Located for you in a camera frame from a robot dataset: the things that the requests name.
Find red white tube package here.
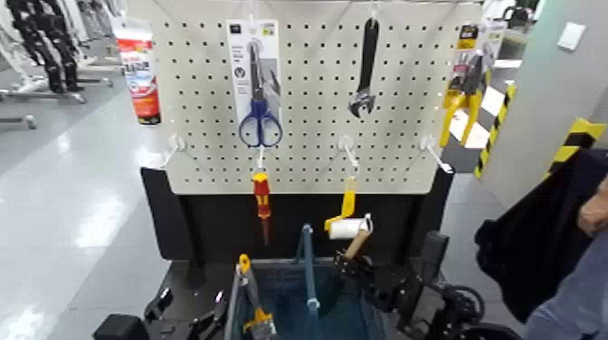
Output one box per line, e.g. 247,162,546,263
113,25,162,126

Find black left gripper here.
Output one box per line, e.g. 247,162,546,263
92,287,230,340

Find blue handled scissors in package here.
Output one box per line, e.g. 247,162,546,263
225,18,282,148

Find long yellow-black hazard tape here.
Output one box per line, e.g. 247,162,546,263
473,82,518,179

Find blue-handled scissors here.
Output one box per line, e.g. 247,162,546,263
238,40,284,148

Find yellow and grey clamp tool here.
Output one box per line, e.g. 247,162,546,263
236,253,279,340

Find person's bare hand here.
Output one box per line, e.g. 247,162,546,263
576,176,608,237

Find white robot stand base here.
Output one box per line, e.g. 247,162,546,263
0,75,115,105

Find green trowel with wooden handle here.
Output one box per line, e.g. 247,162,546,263
325,213,375,316

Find white wall plate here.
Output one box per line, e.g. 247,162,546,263
556,21,588,51

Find person's blue jeans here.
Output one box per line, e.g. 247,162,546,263
524,232,608,340

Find short yellow-black hazard tape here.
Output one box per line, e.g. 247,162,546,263
543,118,608,179

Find blue and grey plastic crate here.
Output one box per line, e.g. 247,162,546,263
223,223,395,340

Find black-handled adjustable wrench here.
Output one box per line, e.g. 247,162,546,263
347,17,380,118

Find pliers packaging card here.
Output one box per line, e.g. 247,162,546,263
451,21,507,96

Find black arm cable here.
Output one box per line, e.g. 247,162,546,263
439,283,487,328

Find white pegboard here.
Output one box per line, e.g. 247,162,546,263
151,0,486,195

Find yellow-handled white paint roller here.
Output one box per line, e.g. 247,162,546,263
323,176,372,241

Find black humanoid robot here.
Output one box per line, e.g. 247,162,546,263
6,0,81,94

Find black back panel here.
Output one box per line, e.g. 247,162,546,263
139,165,455,288

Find person's black jacket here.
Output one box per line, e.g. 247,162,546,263
474,148,608,325

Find yellow-handled pliers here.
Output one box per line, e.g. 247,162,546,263
439,49,486,148

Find red and yellow screwdriver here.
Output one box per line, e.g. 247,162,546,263
252,171,273,247

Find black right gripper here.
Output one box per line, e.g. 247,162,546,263
333,250,423,316

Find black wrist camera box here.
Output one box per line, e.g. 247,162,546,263
417,231,451,287

